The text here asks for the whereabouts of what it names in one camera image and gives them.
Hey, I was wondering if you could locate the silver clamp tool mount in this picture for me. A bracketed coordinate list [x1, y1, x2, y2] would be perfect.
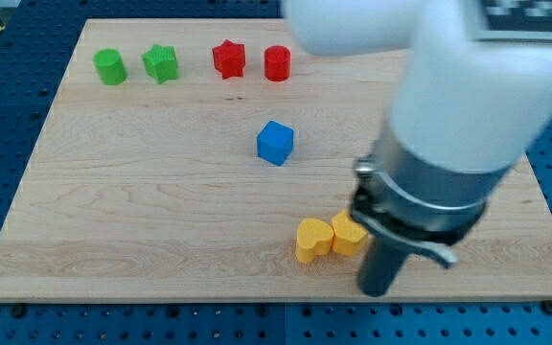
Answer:
[350, 124, 511, 268]

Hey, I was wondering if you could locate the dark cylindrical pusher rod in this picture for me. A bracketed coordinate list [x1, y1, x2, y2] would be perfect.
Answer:
[357, 238, 408, 297]

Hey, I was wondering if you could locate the yellow hexagon block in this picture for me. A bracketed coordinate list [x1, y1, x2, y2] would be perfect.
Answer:
[332, 209, 368, 257]

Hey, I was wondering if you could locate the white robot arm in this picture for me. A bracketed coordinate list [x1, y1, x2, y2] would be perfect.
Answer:
[281, 0, 552, 296]

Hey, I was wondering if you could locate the yellow heart block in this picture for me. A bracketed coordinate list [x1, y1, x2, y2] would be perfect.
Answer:
[295, 218, 334, 264]

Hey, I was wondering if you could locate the blue cube block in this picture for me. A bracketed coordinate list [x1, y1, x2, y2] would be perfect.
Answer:
[256, 121, 294, 166]

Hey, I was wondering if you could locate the red cylinder block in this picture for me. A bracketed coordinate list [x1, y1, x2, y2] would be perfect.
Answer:
[264, 45, 291, 81]

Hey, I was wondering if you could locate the wooden board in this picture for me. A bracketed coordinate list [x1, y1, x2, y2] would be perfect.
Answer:
[0, 18, 552, 305]

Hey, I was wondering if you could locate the red star block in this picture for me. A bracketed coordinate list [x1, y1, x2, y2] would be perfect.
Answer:
[212, 39, 245, 80]

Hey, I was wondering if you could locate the green star block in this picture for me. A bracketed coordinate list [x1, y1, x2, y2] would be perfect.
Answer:
[142, 44, 178, 84]

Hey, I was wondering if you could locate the green cylinder block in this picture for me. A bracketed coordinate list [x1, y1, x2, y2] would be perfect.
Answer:
[93, 48, 127, 85]

